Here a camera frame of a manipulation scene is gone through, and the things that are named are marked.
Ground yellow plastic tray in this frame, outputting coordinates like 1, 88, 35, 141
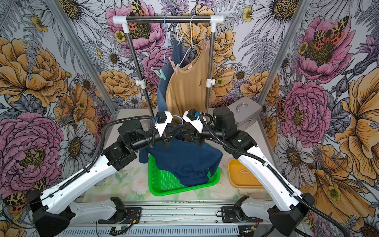
228, 159, 263, 189

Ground dark blue t-shirt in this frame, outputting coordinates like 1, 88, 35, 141
139, 139, 223, 187

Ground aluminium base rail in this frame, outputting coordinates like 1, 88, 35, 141
59, 201, 300, 237

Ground teal plastic clothespin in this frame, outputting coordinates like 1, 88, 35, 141
151, 67, 166, 81

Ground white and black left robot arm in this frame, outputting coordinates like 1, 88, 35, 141
27, 112, 183, 237

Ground pink clothespin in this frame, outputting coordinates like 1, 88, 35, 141
169, 57, 180, 73

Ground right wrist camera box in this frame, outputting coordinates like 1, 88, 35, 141
183, 109, 205, 134

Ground light blue t-shirt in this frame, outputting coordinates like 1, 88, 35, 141
157, 40, 184, 112

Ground green perforated plastic basket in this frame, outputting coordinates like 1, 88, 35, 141
148, 155, 221, 197

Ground tan tank top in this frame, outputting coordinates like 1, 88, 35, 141
166, 46, 209, 116

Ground metal clothes rack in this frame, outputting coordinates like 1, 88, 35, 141
112, 15, 224, 115

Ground silver metal case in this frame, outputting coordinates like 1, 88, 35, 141
228, 97, 262, 130

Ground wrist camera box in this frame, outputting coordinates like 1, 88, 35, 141
155, 111, 173, 136
183, 109, 205, 134

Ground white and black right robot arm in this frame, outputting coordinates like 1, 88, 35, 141
183, 107, 350, 237

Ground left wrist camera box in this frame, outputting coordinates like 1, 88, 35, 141
155, 111, 173, 136

